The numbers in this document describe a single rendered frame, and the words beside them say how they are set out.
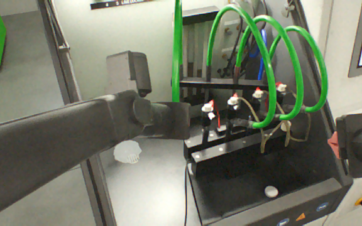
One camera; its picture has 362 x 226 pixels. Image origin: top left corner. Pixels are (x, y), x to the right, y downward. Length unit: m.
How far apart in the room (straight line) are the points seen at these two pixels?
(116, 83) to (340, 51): 0.75
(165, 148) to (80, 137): 0.84
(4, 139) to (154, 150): 0.91
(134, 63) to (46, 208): 1.73
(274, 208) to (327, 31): 0.52
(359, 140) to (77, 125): 0.41
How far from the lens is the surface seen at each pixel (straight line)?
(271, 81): 0.67
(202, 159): 0.89
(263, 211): 0.85
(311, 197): 0.92
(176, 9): 0.62
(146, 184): 1.02
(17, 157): 0.23
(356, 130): 0.55
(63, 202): 2.09
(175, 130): 0.52
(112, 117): 0.33
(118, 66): 0.44
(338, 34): 1.00
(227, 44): 1.10
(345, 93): 1.12
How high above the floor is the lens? 1.66
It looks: 42 degrees down
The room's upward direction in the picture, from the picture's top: straight up
